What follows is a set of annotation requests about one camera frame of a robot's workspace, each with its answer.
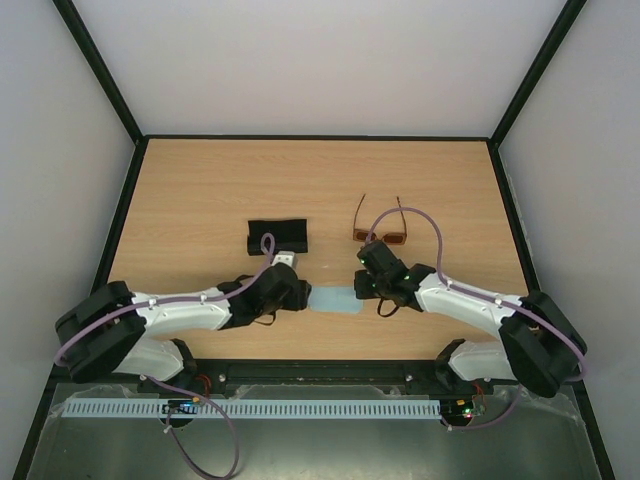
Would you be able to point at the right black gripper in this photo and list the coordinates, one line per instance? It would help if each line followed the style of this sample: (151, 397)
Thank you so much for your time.
(361, 284)

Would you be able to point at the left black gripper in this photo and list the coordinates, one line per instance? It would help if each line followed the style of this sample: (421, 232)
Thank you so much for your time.
(299, 297)

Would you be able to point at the light blue cleaning cloth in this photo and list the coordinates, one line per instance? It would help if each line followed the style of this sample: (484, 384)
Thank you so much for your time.
(335, 299)

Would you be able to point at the black glasses case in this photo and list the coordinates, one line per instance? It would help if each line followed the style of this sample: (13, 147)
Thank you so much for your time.
(289, 234)

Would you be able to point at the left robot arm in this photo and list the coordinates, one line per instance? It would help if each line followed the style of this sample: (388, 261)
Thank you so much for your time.
(118, 331)

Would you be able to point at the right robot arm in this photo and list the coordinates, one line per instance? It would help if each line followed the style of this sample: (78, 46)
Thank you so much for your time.
(535, 343)

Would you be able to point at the left control board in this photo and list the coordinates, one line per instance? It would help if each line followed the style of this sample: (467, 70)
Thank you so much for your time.
(181, 406)

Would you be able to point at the control board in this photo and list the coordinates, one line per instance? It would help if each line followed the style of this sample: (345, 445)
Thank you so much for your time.
(181, 406)
(464, 408)

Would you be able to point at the right control board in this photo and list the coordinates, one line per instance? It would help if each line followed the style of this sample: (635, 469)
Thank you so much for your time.
(464, 408)

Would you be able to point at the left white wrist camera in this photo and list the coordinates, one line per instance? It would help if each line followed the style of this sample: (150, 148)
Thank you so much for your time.
(288, 258)

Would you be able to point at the light blue slotted cable duct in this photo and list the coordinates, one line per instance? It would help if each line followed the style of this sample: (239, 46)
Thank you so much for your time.
(260, 409)

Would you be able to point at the black aluminium frame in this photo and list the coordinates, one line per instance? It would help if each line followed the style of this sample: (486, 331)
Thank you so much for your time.
(347, 371)

